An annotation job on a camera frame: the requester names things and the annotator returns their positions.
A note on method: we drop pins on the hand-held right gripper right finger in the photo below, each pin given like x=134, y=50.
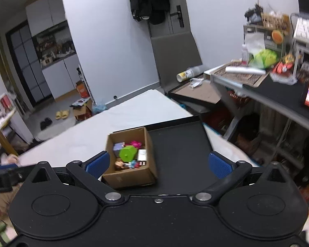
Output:
x=220, y=166

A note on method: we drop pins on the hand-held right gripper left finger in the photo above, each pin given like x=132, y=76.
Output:
x=97, y=163

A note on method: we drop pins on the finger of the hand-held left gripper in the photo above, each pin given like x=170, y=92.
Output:
x=14, y=171

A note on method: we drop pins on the green toy block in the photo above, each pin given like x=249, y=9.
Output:
x=127, y=153

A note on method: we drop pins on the small blue toy figure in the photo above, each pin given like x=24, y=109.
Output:
x=136, y=164

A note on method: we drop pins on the black tray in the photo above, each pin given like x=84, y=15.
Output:
x=180, y=154

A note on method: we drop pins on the pink toy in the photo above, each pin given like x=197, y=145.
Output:
x=136, y=144

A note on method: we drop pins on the white charger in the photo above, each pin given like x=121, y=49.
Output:
x=142, y=155

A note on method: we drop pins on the person's khaki trousers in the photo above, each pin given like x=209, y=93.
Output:
x=6, y=200

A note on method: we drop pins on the small red-haired doll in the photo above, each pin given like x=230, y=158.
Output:
x=121, y=165

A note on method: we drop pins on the purple toy block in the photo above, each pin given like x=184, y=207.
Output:
x=117, y=149

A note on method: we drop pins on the wooden side table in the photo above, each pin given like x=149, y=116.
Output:
x=5, y=133

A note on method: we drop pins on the white round floor mat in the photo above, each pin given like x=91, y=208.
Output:
x=54, y=131

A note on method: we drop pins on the black slipper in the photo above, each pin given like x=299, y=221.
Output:
x=43, y=125
x=49, y=121

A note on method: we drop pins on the cardboard box with papers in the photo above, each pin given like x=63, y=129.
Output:
x=82, y=109

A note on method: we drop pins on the blue plastic bag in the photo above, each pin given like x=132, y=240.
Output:
x=99, y=106

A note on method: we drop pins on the yellow slipper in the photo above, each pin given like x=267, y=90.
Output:
x=58, y=115
x=66, y=114

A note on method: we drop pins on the red book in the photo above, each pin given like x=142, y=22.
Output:
x=5, y=102

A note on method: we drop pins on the orange box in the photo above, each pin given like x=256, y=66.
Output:
x=82, y=90

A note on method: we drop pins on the black framed brown board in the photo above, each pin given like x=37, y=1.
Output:
x=195, y=94

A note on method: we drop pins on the white face mask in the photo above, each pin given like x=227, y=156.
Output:
x=196, y=82

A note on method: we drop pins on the grey desk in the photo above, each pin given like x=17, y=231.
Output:
x=280, y=92

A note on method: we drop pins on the silver roll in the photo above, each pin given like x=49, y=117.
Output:
x=244, y=70

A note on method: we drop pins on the black glass sliding door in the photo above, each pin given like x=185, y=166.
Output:
x=25, y=64

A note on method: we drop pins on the white bottle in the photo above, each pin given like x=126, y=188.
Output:
x=244, y=54

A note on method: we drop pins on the grey leaning board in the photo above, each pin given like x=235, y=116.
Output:
x=176, y=59

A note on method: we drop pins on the green plastic bag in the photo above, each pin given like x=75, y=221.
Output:
x=264, y=58

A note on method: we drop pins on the red snack packet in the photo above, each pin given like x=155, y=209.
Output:
x=283, y=67

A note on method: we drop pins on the grey desktop shelf unit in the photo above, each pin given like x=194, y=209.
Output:
x=262, y=28

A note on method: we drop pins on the dark grey door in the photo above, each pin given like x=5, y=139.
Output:
x=173, y=18

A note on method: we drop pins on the white cabinet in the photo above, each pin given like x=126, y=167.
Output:
x=49, y=10

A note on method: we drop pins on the white keyboard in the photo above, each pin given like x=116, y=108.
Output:
x=307, y=30

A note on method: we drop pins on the hanging black jackets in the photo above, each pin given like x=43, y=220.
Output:
x=146, y=0

